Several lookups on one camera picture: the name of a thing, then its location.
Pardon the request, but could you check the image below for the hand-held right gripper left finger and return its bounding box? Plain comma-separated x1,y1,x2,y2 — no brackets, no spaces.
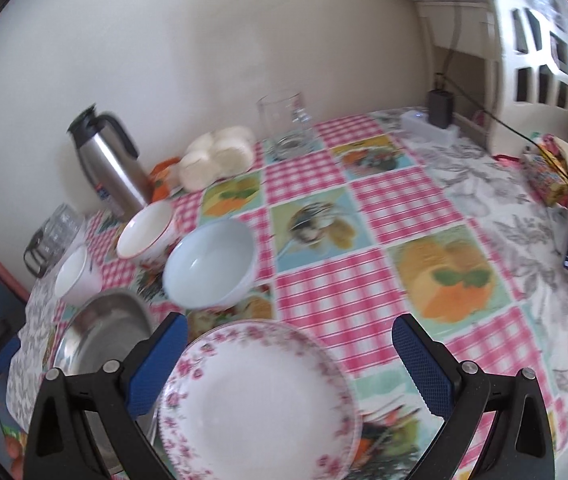
23,311,189,480

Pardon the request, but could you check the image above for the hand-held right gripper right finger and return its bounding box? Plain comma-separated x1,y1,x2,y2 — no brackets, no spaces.
392,313,557,480

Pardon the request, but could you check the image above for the stainless steel basin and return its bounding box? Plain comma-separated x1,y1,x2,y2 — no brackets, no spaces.
51,289,161,463

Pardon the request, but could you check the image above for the white cup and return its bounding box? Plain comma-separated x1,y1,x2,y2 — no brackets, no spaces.
54,246,103,306

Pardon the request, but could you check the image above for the plain white bowl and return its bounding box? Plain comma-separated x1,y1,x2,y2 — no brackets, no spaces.
162,218,257,309

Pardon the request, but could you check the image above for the pink floral plate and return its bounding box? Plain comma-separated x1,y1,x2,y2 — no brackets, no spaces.
156,320,363,480

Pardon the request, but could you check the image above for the red-rimmed floral bowl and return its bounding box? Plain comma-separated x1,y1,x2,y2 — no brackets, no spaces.
115,201,179,271

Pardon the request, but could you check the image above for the small clear glass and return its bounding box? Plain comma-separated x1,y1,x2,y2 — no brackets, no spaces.
39,227,72,261
49,203,86,238

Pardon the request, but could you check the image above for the white grey floral cloth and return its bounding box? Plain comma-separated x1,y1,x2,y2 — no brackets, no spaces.
6,107,568,466

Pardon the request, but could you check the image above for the pink checked pictorial tablecloth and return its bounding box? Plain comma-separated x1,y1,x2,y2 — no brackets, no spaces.
51,107,568,480

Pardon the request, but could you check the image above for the orange snack packet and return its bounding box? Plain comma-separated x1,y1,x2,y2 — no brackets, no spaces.
150,159,185,203

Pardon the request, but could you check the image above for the stainless steel thermos jug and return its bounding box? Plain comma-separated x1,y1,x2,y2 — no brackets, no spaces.
66,103,153,221

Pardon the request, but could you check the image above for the bag of white steamed buns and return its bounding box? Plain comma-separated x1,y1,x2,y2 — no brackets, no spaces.
178,126,255,192

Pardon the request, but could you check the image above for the colourful snack box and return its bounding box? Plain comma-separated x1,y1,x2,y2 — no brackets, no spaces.
521,134,568,208

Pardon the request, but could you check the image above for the white power strip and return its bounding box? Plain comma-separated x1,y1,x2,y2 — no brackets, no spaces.
400,108,459,143

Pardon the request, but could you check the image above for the black charger adapter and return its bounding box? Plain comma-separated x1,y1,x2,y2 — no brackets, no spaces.
428,89,457,130

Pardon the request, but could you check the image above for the clear glass mug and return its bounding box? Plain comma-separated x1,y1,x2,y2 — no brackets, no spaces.
256,91,319,162

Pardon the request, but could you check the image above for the white lattice shelf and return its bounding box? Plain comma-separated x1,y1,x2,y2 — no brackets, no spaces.
416,0,568,157

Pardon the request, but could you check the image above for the glass teapot with black handle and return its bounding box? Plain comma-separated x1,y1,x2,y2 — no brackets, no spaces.
23,227,62,278

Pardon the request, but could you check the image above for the black cable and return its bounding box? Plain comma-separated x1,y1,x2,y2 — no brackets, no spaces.
456,91,539,151

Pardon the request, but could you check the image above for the grey cable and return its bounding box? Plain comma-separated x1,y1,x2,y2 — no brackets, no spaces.
434,2,462,91

